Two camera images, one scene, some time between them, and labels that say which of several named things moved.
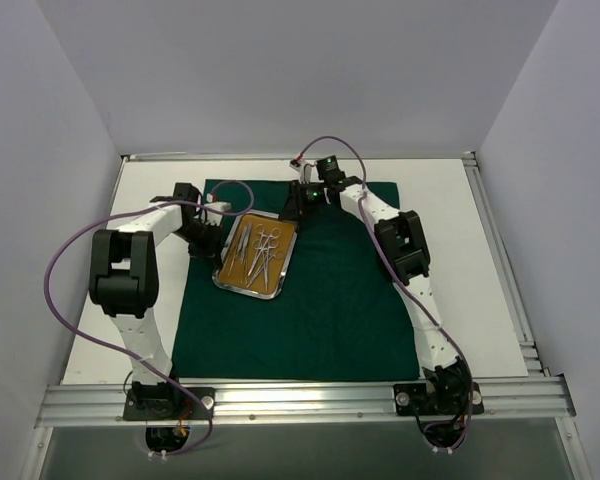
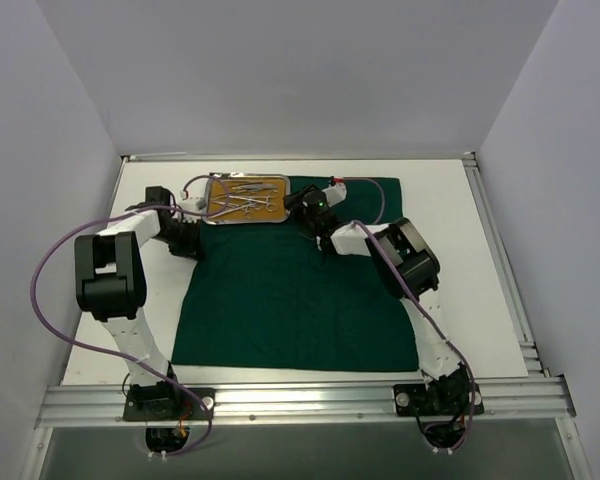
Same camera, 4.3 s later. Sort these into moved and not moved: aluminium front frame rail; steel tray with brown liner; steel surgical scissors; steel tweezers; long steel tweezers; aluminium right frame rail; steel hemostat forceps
Moved: steel tray with brown liner; long steel tweezers; steel surgical scissors; steel hemostat forceps; steel tweezers
Not moved: aluminium front frame rail; aluminium right frame rail
